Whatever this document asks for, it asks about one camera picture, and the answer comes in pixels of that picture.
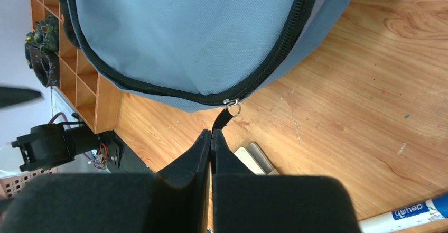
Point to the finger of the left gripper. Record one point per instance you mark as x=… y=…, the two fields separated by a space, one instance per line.
x=11 y=96

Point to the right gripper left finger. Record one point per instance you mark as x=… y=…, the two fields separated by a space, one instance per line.
x=175 y=199

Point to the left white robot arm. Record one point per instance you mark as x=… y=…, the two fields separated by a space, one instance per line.
x=45 y=147

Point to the beige snap wallet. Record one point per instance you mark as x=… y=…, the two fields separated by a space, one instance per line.
x=256 y=160

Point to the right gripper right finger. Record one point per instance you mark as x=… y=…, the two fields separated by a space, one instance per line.
x=246 y=202

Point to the blue student backpack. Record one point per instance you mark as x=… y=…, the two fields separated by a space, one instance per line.
x=199 y=54

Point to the green dark rolled sock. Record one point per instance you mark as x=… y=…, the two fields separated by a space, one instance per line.
x=46 y=36

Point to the blue cap marker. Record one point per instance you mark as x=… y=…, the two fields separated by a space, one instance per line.
x=407 y=217

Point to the wooden compartment tray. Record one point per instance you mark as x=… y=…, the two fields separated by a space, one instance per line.
x=95 y=98

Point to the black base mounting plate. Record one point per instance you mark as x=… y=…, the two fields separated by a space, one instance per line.
x=121 y=158

